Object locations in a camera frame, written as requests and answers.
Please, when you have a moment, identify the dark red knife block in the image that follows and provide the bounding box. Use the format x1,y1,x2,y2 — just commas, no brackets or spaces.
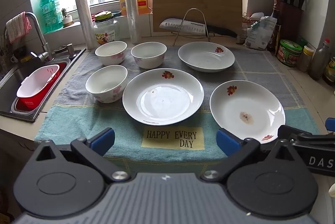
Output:
279,1,304,43

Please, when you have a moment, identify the metal sink soap dispenser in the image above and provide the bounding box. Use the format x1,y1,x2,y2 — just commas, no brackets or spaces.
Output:
54,43,78,58

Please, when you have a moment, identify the small potted plant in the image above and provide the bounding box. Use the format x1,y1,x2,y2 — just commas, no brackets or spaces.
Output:
61,8,75,28

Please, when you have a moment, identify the sauce jar with green lid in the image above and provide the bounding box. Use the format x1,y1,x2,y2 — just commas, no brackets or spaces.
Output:
277,39,303,67

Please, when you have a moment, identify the spice jar with yellow lid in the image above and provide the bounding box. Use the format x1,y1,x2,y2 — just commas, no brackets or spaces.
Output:
297,45,315,73

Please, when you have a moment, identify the stainless steel sink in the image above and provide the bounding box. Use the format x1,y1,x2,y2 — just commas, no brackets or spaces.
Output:
0,47,87,123

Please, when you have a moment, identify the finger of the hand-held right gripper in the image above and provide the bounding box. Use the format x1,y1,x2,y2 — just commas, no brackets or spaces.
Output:
277,124,314,145
325,117,335,133

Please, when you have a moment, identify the metal faucet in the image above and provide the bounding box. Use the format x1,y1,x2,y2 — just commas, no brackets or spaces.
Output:
25,12,54,62

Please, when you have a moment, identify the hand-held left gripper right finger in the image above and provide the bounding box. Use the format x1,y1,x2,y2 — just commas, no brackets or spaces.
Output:
200,128,301,184

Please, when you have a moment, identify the bottle with yellow label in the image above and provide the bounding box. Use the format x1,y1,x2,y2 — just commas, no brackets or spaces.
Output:
322,56,335,86

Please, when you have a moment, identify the short plastic wrap roll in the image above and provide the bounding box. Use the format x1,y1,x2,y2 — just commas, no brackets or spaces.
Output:
75,0,98,50

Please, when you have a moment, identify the pink dishcloth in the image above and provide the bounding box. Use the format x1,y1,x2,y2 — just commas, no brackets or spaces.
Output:
6,12,32,44

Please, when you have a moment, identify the white bowl with pink flowers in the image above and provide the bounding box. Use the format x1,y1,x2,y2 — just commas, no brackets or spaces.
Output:
85,65,128,104
95,41,128,66
131,42,167,69

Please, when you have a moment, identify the white plate with fruit print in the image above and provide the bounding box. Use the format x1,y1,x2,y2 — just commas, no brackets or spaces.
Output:
122,68,205,126
178,41,235,73

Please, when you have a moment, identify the metal wire rack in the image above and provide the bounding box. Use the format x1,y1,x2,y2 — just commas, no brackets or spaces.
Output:
171,8,213,47

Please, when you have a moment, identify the glass jar with green lid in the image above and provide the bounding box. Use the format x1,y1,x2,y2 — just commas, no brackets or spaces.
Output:
93,11,120,45

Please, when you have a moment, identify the white plate with brown stain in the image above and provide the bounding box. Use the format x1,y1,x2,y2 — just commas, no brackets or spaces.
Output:
209,80,286,144

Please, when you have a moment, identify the red and white bag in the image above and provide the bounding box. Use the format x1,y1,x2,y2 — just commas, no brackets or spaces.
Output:
242,12,265,38

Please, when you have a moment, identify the white plastic colander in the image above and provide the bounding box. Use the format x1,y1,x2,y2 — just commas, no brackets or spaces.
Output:
16,65,60,105

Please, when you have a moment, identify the white and green bag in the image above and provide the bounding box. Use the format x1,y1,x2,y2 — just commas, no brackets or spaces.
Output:
243,16,277,50

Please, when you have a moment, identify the black handled kitchen knife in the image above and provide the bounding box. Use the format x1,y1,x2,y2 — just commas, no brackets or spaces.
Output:
159,18,238,38

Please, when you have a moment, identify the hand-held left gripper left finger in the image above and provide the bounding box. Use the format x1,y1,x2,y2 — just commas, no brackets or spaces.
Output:
33,128,130,184

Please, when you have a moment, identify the green detergent bottle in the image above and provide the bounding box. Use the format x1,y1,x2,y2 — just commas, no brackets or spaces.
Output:
39,0,64,34

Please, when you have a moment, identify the red plastic basin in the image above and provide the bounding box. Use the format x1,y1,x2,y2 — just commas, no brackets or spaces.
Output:
14,62,68,111

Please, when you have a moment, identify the dark soy sauce bottle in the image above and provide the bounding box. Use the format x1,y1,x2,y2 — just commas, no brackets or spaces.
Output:
267,0,282,55

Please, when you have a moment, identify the tall plastic wrap roll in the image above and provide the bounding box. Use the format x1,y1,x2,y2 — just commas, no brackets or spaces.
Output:
122,0,141,44

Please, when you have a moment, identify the grey and teal checked towel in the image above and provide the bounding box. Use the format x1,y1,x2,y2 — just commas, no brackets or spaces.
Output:
34,44,321,165

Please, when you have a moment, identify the glass bottle with red cap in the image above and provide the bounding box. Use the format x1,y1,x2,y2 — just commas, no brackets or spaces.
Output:
309,39,331,80

